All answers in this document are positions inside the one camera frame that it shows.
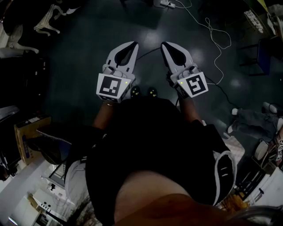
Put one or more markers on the person's black slipper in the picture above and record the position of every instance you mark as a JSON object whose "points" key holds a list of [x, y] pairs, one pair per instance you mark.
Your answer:
{"points": [[135, 91], [152, 91]]}

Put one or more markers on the white cloth bag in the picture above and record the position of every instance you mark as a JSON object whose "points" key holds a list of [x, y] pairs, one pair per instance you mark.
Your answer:
{"points": [[75, 178]]}

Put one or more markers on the large black case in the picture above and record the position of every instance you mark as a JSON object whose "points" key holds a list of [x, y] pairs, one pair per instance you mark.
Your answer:
{"points": [[22, 79]]}

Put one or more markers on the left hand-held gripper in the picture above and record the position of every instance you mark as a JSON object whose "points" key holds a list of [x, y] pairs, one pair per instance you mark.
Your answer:
{"points": [[108, 86]]}

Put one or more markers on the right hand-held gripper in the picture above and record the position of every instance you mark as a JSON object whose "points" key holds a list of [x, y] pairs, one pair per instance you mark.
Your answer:
{"points": [[194, 85]]}

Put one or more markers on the blue chair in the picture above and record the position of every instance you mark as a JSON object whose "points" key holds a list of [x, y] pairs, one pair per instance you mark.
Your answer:
{"points": [[264, 55]]}

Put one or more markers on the person's chest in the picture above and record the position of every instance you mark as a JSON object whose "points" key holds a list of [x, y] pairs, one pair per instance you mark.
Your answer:
{"points": [[150, 194]]}

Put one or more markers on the person's black clothing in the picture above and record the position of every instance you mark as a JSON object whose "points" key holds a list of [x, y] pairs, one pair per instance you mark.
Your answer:
{"points": [[150, 136]]}

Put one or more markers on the white mesh panel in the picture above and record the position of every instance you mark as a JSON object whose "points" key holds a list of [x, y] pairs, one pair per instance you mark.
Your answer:
{"points": [[254, 21]]}

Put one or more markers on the person's left black slipper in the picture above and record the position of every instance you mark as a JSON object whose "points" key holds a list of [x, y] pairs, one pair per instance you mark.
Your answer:
{"points": [[135, 91]]}

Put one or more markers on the white round appliance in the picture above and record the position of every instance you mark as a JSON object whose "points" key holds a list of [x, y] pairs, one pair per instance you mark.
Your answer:
{"points": [[261, 150]]}

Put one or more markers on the white ornate furniture leg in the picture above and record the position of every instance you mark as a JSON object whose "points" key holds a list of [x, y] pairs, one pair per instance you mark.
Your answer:
{"points": [[45, 22], [15, 42]]}

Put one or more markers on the cardboard box with blue label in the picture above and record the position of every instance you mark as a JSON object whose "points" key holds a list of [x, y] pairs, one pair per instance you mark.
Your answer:
{"points": [[24, 136]]}

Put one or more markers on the person's right black slipper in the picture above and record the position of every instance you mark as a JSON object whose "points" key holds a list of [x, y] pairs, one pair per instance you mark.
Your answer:
{"points": [[152, 91]]}

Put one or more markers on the yellow green table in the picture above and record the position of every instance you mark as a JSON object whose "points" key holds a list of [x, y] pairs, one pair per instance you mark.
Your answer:
{"points": [[263, 3]]}

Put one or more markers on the white power strip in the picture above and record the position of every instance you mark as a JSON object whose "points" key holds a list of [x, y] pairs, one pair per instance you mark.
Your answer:
{"points": [[167, 3]]}

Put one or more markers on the white tote bag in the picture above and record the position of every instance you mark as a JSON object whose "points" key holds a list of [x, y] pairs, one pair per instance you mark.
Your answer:
{"points": [[234, 145]]}

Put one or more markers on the person's left forearm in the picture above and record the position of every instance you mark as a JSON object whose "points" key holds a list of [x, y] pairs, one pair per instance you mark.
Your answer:
{"points": [[104, 114]]}

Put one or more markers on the person's right forearm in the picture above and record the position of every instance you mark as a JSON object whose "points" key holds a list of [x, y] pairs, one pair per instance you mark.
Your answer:
{"points": [[189, 110]]}

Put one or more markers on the black zippered bag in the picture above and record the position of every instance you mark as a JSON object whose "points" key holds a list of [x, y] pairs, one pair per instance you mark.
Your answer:
{"points": [[53, 148]]}

